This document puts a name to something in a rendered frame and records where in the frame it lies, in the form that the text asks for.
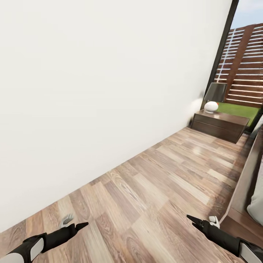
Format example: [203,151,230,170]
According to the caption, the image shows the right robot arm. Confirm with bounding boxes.
[187,215,263,263]

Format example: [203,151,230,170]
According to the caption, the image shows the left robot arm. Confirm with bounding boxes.
[0,213,89,263]

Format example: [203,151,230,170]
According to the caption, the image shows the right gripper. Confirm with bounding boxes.
[187,215,227,249]

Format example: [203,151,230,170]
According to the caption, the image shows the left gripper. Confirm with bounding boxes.
[54,222,89,248]

